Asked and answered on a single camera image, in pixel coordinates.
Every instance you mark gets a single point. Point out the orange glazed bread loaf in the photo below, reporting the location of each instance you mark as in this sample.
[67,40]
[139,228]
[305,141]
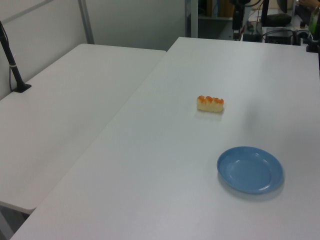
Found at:
[210,105]

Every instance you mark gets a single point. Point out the blue round plate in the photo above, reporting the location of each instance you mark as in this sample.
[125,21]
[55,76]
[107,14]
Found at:
[250,172]

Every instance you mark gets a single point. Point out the dark vertical pole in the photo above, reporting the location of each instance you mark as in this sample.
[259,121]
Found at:
[236,20]

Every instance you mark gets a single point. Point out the brown cardboard box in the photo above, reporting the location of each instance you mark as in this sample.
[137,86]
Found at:
[225,8]

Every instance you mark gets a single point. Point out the black electronics box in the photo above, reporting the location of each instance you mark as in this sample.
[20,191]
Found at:
[277,37]

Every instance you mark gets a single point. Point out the black monitor stand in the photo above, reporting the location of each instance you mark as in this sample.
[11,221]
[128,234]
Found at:
[265,12]

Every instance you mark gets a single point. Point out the black pole stand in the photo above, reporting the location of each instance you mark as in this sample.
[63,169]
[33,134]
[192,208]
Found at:
[13,70]

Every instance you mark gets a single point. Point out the black pouch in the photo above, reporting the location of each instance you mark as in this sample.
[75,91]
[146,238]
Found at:
[280,19]

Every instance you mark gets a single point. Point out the black table clamp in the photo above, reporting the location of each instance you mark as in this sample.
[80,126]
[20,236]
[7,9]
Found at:
[312,46]

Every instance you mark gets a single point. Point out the green bottle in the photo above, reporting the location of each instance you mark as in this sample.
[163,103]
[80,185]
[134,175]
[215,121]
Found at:
[315,22]

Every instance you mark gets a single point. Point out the grey metal shelf frame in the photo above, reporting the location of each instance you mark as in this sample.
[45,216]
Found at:
[187,17]

